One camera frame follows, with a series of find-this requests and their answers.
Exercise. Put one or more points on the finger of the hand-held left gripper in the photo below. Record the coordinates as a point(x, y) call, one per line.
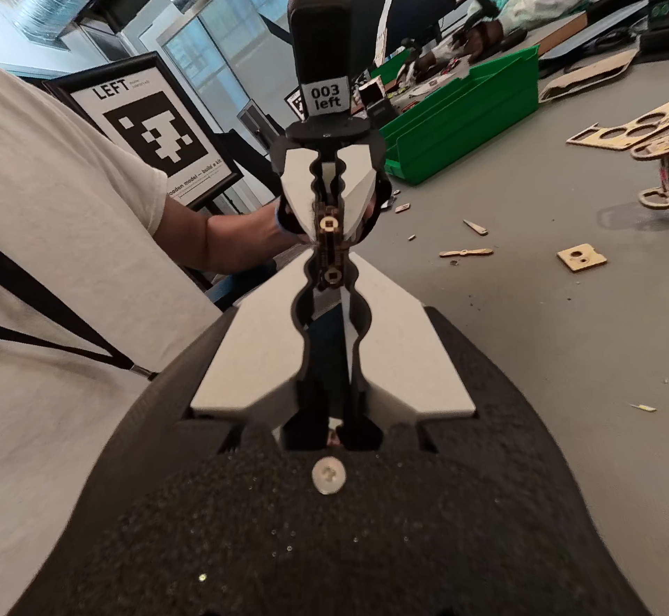
point(360, 182)
point(298, 182)

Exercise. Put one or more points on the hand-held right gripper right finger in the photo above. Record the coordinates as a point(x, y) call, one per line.
point(413, 360)

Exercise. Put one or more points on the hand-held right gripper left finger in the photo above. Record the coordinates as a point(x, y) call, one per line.
point(245, 360)

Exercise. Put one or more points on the wooden radial engine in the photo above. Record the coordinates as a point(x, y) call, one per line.
point(325, 247)

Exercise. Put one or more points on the wooden biplane model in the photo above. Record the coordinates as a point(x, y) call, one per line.
point(648, 152)

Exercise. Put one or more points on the person's left forearm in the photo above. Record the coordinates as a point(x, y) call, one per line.
point(224, 239)

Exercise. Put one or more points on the person's left hand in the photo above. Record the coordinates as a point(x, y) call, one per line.
point(303, 238)

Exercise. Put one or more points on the green plastic bin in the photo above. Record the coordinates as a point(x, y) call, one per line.
point(460, 119)

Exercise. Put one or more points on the wooden pointed stick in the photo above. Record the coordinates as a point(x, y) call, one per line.
point(478, 230)

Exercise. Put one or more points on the person's white t-shirt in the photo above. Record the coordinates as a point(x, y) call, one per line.
point(78, 260)

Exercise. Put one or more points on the framed marker sign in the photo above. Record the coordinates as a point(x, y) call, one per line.
point(104, 114)

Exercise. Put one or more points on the square wooden plate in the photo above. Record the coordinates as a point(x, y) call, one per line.
point(593, 260)

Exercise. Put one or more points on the wooden sheet with round holes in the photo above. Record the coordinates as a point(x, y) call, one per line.
point(585, 138)

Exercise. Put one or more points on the flat cardboard piece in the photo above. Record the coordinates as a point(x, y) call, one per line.
point(585, 77)

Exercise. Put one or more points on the black power station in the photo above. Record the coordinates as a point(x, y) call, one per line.
point(656, 30)

